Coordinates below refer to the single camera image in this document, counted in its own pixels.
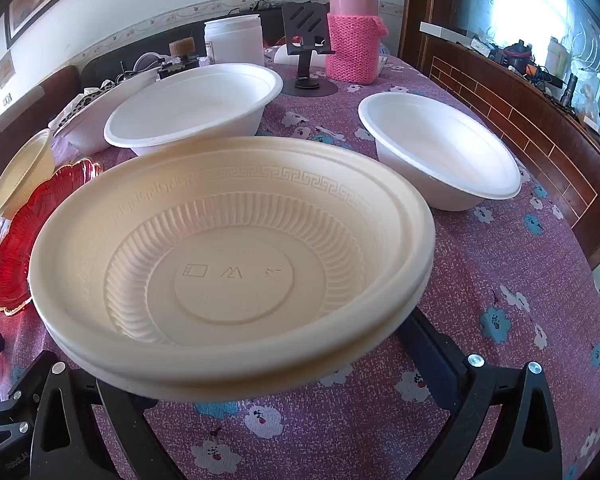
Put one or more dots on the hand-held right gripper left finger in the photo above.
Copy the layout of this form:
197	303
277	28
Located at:
107	410

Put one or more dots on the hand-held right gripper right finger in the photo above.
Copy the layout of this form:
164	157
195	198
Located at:
432	347

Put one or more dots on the cream ribbed plastic bowl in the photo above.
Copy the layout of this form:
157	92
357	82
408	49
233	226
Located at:
130	382
240	240
22	170

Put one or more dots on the large white foam bowl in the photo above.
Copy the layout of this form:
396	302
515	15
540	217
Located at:
190	105

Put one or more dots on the purple floral tablecloth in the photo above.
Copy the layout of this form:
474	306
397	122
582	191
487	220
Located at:
490	270

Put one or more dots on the red glass plate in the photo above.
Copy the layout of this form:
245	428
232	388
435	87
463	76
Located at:
22	255

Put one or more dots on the brown wooden sideboard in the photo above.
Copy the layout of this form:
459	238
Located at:
520	110

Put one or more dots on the leopard print cloth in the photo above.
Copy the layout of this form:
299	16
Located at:
92	96

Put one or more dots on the black flashlight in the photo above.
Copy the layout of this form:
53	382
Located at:
570	90

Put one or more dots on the white flat box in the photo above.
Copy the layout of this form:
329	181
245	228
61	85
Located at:
450	32

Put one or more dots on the white plastic bottle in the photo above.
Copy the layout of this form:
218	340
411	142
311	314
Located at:
558	57

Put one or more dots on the pink thermos with knitted sleeve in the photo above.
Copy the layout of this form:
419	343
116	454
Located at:
352	35

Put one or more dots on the dark sofa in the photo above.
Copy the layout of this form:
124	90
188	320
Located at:
130	55

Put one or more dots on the black phone stand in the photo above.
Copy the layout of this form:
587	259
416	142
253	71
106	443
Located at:
305	25

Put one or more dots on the bottle with cork stopper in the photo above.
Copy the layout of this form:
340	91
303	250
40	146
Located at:
183	47

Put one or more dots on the white plastic jar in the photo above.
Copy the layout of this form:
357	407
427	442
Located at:
232	40

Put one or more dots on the small wall plaque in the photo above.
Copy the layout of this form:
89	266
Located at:
4	70

